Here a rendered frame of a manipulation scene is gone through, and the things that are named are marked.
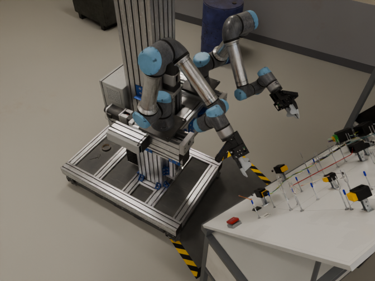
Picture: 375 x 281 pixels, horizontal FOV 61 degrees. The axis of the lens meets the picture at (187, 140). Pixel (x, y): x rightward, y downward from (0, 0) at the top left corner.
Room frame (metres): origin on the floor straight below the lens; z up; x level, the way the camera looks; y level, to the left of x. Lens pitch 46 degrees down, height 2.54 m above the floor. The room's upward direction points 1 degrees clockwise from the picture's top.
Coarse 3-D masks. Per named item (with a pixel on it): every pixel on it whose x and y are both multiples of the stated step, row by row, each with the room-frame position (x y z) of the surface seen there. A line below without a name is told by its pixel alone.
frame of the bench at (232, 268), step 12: (204, 240) 0.91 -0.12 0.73; (216, 240) 0.88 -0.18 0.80; (204, 252) 0.90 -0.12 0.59; (216, 252) 0.82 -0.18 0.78; (204, 264) 0.89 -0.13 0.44; (228, 264) 0.74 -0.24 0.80; (360, 264) 1.07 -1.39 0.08; (204, 276) 0.89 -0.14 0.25; (240, 276) 0.68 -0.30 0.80; (336, 276) 0.69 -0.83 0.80
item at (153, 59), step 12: (156, 48) 1.31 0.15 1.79; (168, 48) 1.34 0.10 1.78; (144, 60) 1.27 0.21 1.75; (156, 60) 1.25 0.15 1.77; (168, 60) 1.31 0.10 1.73; (144, 72) 1.27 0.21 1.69; (156, 72) 1.25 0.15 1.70; (144, 84) 1.32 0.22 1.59; (156, 84) 1.30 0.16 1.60; (144, 96) 1.32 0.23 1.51; (156, 96) 1.33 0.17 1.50; (144, 108) 1.32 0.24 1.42; (156, 108) 1.35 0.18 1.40; (144, 120) 1.29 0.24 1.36
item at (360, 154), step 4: (360, 140) 1.22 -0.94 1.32; (352, 144) 1.20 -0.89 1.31; (356, 144) 1.19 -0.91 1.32; (360, 144) 1.19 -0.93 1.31; (364, 144) 1.20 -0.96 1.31; (356, 148) 1.17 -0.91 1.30; (360, 148) 1.18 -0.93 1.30; (364, 148) 1.18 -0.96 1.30; (356, 152) 1.16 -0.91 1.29; (360, 152) 1.17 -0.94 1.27; (360, 156) 1.16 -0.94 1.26; (360, 160) 1.15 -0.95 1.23; (364, 160) 1.14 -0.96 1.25
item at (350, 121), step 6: (372, 72) 1.64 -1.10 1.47; (372, 78) 1.63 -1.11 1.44; (366, 84) 1.64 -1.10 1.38; (372, 84) 1.62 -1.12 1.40; (366, 90) 1.63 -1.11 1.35; (360, 96) 1.64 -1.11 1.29; (366, 96) 1.62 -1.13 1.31; (360, 102) 1.63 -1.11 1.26; (354, 108) 1.64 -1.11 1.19; (360, 108) 1.63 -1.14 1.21; (354, 114) 1.63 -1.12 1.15; (348, 120) 1.64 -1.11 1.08; (354, 120) 1.63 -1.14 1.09; (348, 126) 1.63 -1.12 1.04; (354, 126) 1.63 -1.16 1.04; (372, 138) 1.51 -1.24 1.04
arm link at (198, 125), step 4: (204, 116) 1.15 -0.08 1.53; (196, 120) 1.16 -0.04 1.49; (200, 120) 1.14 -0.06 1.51; (204, 120) 1.12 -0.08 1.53; (196, 124) 1.14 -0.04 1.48; (200, 124) 1.13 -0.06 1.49; (204, 124) 1.11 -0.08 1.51; (196, 128) 1.14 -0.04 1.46; (200, 128) 1.12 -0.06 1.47; (204, 128) 1.11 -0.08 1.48; (208, 128) 1.11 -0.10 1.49; (200, 132) 1.14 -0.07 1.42
